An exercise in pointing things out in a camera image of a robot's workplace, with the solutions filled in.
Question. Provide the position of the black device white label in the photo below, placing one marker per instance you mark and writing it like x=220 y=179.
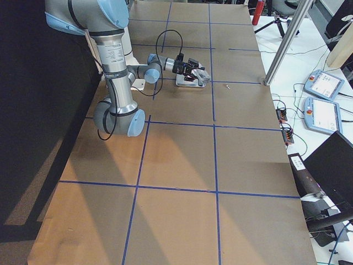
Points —
x=305 y=182

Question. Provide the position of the far blue teach pendant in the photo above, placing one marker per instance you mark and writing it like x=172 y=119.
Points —
x=323 y=85

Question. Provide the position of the silver digital kitchen scale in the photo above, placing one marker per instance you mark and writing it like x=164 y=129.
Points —
x=183 y=83

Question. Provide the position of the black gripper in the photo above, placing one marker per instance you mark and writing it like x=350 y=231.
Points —
x=178 y=68

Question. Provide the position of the clear glass sauce bottle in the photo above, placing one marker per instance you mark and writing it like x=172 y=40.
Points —
x=202 y=76

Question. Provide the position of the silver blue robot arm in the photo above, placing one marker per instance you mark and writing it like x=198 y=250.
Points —
x=106 y=22

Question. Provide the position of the black monitor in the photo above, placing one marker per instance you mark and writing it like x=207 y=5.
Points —
x=331 y=166

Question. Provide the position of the near blue teach pendant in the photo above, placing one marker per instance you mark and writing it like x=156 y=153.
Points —
x=322 y=115

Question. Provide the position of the black tripod leg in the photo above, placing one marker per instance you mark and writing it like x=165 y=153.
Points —
x=278 y=22

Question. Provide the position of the blue teach pendant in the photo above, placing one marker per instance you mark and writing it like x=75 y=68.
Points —
x=323 y=85
x=322 y=115

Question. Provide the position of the red cylinder bottle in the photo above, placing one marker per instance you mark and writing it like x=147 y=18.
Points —
x=258 y=11

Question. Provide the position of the black usb hub box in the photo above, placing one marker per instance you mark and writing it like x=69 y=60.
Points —
x=281 y=115

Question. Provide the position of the aluminium frame post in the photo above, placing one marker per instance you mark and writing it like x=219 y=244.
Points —
x=296 y=21

